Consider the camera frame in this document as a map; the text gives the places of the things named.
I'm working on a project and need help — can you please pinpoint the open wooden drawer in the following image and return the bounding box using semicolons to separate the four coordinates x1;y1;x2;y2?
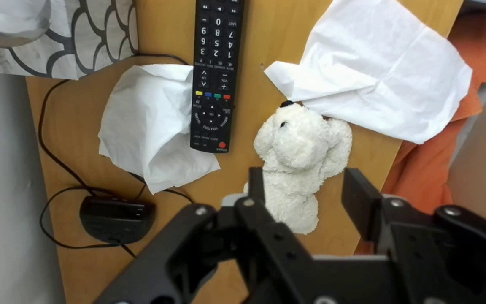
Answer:
355;0;486;237

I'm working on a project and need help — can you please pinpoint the light wooden nightstand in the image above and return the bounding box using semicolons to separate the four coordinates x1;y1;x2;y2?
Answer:
24;0;468;304

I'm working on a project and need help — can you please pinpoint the thin black dock cable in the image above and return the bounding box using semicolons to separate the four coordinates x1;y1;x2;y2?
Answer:
38;53;198;262

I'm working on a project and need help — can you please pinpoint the white tissue in box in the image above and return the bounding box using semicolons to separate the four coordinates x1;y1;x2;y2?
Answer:
0;0;53;48

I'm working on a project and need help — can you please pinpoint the scallop patterned tissue box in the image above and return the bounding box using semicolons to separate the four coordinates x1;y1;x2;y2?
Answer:
0;0;141;83

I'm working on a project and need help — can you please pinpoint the black charging dock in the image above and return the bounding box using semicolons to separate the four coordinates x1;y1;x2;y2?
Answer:
78;194;158;245

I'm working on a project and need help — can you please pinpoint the black remote control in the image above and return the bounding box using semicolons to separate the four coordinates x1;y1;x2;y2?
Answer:
190;0;247;156

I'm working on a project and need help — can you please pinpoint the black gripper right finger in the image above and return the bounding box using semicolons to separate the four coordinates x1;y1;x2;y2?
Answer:
342;166;486;304

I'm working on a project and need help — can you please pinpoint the orange cloth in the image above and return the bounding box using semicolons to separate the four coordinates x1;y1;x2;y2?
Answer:
355;9;486;257

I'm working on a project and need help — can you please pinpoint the white plush toy animal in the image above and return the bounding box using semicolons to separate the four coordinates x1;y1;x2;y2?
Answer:
242;100;355;237

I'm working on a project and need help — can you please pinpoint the crumpled white tissue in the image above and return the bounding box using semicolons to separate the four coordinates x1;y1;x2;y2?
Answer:
97;63;224;196

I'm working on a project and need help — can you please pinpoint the flat white tissue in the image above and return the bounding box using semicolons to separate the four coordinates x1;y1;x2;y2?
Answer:
264;0;475;147

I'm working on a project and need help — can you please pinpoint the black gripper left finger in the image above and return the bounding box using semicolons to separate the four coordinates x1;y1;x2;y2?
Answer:
94;166;315;304

